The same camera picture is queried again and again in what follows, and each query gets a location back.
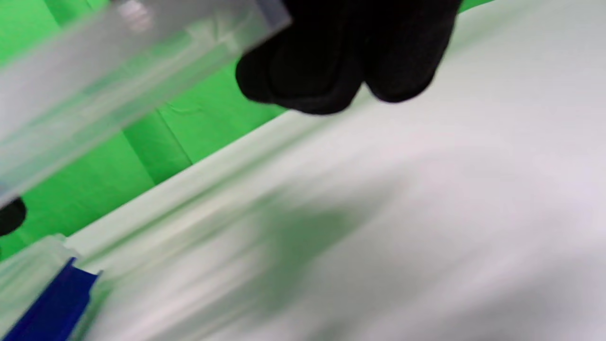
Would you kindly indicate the person's right hand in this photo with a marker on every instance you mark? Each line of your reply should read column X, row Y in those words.
column 355, row 42

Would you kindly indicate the person's left hand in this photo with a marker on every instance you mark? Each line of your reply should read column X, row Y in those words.
column 10, row 217

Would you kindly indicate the clear box with blue clips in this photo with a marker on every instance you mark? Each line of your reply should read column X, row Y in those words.
column 57, row 303

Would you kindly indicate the clear plastic lid with label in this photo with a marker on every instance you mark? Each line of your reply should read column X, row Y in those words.
column 94, row 80

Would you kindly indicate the green backdrop cloth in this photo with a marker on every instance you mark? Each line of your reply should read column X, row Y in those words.
column 213, row 123

